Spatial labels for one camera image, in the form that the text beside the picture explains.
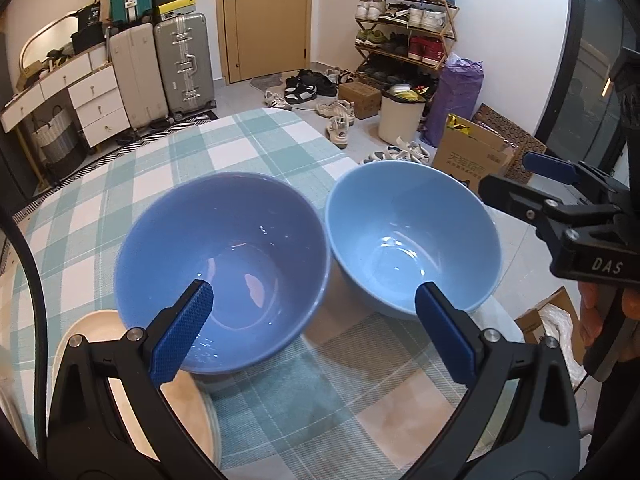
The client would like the black framed glass door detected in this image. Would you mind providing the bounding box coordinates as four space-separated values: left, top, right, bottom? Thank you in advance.
542 0 640 171

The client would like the brown patterned flat cardboard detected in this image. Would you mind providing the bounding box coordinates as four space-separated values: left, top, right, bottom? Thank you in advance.
472 103 548 184

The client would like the cream suitcase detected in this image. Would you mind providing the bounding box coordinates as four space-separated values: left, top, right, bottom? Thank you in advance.
108 22 171 131

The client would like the silver suitcase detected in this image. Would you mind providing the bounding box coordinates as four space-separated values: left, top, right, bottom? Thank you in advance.
153 12 216 116

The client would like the open cardboard box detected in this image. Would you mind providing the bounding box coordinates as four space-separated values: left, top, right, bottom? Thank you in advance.
431 112 516 187

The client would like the light blue bowl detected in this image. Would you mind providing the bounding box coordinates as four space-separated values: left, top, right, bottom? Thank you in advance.
325 161 502 322

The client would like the black bag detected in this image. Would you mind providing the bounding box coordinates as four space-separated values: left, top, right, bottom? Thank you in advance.
70 2 107 54

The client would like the grey door mat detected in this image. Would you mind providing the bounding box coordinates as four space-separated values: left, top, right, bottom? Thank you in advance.
250 74 284 94

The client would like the cardboard box with plastic wrap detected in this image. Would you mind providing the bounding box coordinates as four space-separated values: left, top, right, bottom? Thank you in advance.
514 286 586 366

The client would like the white vanity desk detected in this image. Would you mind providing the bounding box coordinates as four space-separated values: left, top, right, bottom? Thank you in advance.
0 47 132 148

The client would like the large cream plate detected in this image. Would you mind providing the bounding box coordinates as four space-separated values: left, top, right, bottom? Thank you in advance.
51 309 221 468

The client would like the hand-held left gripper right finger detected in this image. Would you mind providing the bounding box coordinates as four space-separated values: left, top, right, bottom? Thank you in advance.
415 281 581 480

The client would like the person's right hand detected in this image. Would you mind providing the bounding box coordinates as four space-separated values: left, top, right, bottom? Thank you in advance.
579 282 640 353

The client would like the scattered shoes group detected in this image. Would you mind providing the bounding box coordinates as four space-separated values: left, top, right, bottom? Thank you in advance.
263 67 432 166

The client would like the wooden door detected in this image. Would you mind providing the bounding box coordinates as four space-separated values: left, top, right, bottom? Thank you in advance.
215 0 313 86

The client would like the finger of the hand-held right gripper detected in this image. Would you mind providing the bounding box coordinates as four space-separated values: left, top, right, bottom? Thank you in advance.
477 174 601 241
522 151 626 201

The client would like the yellow black shoe box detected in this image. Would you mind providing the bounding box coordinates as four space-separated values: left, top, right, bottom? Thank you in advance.
156 0 193 17

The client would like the small brown cardboard box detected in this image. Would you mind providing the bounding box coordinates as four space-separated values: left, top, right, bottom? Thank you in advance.
338 81 382 120

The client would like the checked teal tablecloth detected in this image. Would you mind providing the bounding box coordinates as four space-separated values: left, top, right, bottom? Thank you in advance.
10 108 526 480

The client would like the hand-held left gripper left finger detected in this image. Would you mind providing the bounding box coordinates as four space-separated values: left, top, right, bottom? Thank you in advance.
46 279 226 480

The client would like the woven laundry basket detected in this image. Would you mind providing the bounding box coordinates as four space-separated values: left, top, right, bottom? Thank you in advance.
30 105 86 167

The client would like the white trash bin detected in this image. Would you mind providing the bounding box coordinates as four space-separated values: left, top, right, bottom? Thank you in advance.
377 87 428 144

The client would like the arched mirror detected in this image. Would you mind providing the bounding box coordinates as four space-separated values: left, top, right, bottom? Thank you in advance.
17 12 81 72

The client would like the wooden shoe rack with shoes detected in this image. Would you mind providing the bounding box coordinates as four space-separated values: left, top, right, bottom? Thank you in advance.
350 0 457 86

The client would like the purple bag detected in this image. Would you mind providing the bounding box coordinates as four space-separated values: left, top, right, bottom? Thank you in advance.
420 52 485 148

